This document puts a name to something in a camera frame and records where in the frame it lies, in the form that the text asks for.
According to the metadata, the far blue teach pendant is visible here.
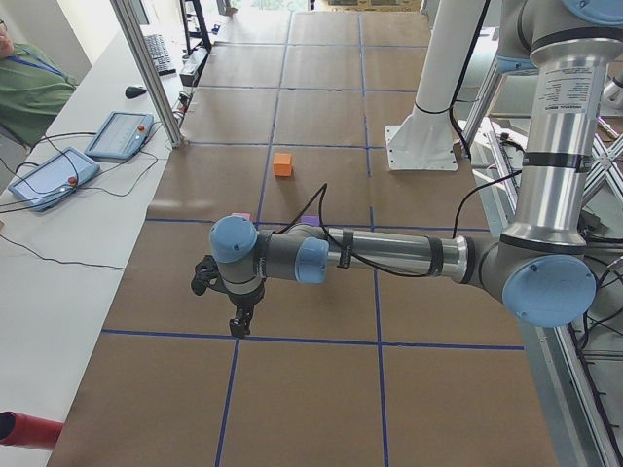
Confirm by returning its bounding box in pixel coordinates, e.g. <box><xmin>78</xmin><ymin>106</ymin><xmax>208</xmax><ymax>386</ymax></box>
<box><xmin>85</xmin><ymin>112</ymin><xmax>155</xmax><ymax>161</ymax></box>

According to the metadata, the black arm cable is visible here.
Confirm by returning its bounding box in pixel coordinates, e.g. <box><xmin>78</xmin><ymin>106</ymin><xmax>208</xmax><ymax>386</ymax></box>
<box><xmin>275</xmin><ymin>182</ymin><xmax>525</xmax><ymax>278</ymax></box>

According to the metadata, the black keyboard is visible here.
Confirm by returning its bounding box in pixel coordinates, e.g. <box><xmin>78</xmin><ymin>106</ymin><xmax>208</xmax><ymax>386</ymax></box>
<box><xmin>143</xmin><ymin>34</ymin><xmax>176</xmax><ymax>76</ymax></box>

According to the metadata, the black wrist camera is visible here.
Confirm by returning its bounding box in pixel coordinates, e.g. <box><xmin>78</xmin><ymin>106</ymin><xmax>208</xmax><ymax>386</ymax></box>
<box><xmin>191</xmin><ymin>255</ymin><xmax>221</xmax><ymax>296</ymax></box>

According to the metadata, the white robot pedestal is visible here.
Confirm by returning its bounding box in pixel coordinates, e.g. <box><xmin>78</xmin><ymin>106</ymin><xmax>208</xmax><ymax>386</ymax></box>
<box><xmin>385</xmin><ymin>0</ymin><xmax>490</xmax><ymax>171</ymax></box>

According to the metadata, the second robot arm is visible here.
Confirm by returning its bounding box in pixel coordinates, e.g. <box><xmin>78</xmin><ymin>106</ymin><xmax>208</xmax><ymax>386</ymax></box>
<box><xmin>602</xmin><ymin>77</ymin><xmax>622</xmax><ymax>111</ymax></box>

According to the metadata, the pink foam block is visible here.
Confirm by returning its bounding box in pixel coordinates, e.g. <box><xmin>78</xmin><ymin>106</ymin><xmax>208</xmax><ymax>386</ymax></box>
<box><xmin>231</xmin><ymin>212</ymin><xmax>252</xmax><ymax>221</ymax></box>

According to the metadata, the aluminium frame post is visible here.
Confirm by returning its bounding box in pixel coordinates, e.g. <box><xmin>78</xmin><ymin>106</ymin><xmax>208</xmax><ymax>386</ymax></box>
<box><xmin>110</xmin><ymin>0</ymin><xmax>184</xmax><ymax>148</ymax></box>

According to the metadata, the purple foam block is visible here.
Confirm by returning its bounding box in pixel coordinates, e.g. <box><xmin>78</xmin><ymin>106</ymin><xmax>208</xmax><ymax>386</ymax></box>
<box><xmin>300</xmin><ymin>215</ymin><xmax>320</xmax><ymax>227</ymax></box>

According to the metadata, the blue teach pendant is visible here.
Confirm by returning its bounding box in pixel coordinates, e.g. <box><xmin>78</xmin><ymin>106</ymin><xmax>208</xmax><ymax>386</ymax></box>
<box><xmin>8</xmin><ymin>146</ymin><xmax>100</xmax><ymax>211</ymax></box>
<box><xmin>85</xmin><ymin>112</ymin><xmax>155</xmax><ymax>161</ymax></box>

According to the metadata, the red cylinder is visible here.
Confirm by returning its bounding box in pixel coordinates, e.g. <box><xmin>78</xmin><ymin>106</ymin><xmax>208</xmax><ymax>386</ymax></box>
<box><xmin>1</xmin><ymin>412</ymin><xmax>63</xmax><ymax>450</ymax></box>

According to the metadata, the black computer mouse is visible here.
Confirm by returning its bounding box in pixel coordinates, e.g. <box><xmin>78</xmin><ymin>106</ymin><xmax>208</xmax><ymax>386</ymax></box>
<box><xmin>125</xmin><ymin>86</ymin><xmax>147</xmax><ymax>99</ymax></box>

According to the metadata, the near blue teach pendant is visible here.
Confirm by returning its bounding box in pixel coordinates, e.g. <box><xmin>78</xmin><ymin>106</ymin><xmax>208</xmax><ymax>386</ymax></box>
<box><xmin>8</xmin><ymin>146</ymin><xmax>100</xmax><ymax>211</ymax></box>

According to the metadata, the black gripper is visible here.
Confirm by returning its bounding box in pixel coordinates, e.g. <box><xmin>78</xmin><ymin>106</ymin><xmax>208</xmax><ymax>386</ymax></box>
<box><xmin>227</xmin><ymin>283</ymin><xmax>265</xmax><ymax>338</ymax></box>

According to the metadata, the orange foam block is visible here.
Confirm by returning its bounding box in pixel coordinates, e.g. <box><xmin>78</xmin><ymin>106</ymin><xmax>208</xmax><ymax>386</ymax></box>
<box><xmin>273</xmin><ymin>153</ymin><xmax>293</xmax><ymax>177</ymax></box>

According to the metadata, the person in green shirt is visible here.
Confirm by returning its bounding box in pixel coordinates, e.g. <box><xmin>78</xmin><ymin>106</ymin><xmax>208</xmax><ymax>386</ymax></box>
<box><xmin>1</xmin><ymin>23</ymin><xmax>78</xmax><ymax>147</ymax></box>

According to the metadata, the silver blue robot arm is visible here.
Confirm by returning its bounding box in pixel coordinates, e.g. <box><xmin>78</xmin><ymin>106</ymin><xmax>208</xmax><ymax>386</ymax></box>
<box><xmin>191</xmin><ymin>1</ymin><xmax>622</xmax><ymax>338</ymax></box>

